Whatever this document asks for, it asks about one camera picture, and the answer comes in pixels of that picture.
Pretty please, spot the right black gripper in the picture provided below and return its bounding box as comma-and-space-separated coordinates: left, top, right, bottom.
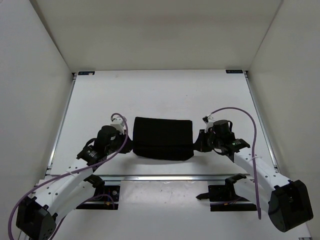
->
192, 129, 223, 153

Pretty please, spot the black skirt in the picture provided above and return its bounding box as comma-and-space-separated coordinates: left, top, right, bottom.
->
132, 116, 194, 161

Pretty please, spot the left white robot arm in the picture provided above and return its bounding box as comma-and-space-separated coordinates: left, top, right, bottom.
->
15, 125, 129, 240

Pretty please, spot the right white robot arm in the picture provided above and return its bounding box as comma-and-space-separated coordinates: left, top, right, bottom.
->
194, 116, 314, 233

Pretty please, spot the left blue corner label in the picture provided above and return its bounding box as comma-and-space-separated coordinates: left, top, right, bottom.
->
77, 71, 95, 76

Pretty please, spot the blue corner label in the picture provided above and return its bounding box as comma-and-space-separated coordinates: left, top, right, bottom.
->
77, 71, 95, 76
225, 69, 243, 74

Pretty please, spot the right blue corner label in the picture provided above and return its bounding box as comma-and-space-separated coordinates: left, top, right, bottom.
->
225, 69, 243, 74

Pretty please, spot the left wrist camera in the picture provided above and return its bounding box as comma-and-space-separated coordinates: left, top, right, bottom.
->
110, 116, 125, 135

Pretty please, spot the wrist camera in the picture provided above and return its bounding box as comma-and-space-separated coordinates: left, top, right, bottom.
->
202, 114, 216, 133
110, 116, 125, 135

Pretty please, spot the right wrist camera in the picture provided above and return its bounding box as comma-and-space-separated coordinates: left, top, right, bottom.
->
202, 114, 216, 133

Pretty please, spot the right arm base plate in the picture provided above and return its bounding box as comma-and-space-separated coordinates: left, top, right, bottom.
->
196, 173, 257, 212

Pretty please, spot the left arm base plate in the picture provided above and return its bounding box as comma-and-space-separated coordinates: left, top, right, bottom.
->
76, 176, 121, 211

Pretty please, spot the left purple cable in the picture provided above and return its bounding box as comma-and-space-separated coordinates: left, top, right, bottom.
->
7, 112, 129, 240

